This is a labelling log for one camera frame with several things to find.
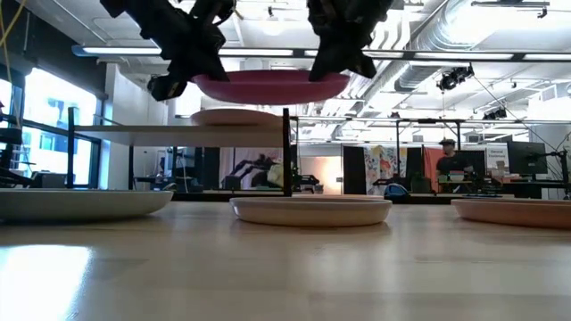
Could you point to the large window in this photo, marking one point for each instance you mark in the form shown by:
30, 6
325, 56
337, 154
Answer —
53, 134

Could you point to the beige plate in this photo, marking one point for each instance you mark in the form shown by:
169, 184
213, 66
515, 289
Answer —
312, 211

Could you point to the small black background monitor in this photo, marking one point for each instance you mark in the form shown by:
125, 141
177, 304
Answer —
473, 162

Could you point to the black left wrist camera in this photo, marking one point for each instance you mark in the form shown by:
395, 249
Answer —
167, 88

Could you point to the black background robot arm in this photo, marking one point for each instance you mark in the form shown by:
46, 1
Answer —
308, 180
250, 167

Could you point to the silver ventilation duct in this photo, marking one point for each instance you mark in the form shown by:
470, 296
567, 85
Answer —
428, 49

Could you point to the black ceiling spotlight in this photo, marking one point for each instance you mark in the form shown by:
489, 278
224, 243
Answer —
455, 78
496, 113

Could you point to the person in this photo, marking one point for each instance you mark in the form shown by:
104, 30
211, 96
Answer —
450, 164

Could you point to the black partition panel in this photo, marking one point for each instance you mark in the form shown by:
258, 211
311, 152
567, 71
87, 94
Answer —
414, 165
353, 169

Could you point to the terracotta plate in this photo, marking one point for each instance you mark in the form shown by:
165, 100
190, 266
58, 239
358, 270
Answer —
513, 214

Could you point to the light grey plate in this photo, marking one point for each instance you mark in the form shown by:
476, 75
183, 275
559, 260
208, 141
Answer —
80, 205

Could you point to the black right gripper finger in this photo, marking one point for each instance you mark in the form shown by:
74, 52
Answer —
323, 64
350, 51

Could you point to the black aluminium frame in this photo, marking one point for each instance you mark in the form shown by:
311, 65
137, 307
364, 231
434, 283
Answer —
424, 199
9, 136

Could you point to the dark storage box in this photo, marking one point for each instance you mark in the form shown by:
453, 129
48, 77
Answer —
47, 180

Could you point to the blue helmet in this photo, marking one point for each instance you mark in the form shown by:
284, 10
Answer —
396, 191

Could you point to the pink plate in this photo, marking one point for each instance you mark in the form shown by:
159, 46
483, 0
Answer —
236, 117

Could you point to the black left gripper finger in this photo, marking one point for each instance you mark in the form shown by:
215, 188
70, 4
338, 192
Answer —
185, 67
212, 62

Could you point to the black office desk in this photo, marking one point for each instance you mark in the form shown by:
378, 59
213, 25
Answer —
535, 189

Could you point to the large black background monitor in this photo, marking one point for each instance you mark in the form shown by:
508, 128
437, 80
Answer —
527, 158

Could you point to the long ceiling light bar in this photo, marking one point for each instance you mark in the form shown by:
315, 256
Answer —
254, 52

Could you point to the white printed sign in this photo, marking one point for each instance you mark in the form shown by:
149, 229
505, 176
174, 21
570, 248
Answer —
496, 153

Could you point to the orange partition panel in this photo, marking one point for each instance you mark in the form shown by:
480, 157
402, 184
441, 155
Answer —
432, 162

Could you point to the magenta plate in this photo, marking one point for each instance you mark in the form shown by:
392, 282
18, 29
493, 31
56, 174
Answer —
272, 87

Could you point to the colourful patterned curtain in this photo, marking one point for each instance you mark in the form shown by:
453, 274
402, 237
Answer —
379, 167

